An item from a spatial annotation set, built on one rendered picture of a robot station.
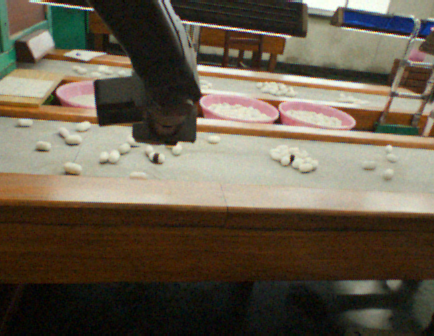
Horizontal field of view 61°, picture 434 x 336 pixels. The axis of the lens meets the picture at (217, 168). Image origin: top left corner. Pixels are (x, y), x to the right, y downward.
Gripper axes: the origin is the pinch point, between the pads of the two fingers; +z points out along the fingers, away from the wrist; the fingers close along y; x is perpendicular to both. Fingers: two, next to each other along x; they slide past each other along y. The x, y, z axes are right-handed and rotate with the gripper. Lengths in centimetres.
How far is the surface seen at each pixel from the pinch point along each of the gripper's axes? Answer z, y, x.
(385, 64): 451, -405, -308
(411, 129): 58, -104, -30
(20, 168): 12.5, 27.0, 5.1
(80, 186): 3.3, 13.8, 9.5
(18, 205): -0.5, 22.5, 13.8
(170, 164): 16.9, -3.1, 1.2
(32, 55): 57, 42, -42
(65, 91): 49, 28, -28
